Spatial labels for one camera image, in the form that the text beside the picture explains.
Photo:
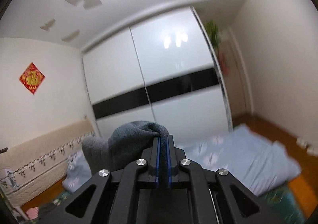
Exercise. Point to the green plant on wardrobe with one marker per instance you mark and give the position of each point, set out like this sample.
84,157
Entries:
213,34

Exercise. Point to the grey floral quilt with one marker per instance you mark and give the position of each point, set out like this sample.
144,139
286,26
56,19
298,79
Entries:
261,165

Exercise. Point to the grey sweatshirt gold print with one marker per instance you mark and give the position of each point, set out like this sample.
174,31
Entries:
125,145

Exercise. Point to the red fu wall decoration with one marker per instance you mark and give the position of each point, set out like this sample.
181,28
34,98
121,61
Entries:
32,78

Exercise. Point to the beige quilted headboard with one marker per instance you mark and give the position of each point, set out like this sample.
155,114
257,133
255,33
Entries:
30,168

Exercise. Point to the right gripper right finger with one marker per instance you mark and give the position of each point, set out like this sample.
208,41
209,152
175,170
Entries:
215,197

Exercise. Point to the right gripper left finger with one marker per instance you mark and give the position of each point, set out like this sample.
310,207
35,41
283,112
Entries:
122,196

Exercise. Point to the white black sliding wardrobe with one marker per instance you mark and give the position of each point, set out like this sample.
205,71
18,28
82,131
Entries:
162,70

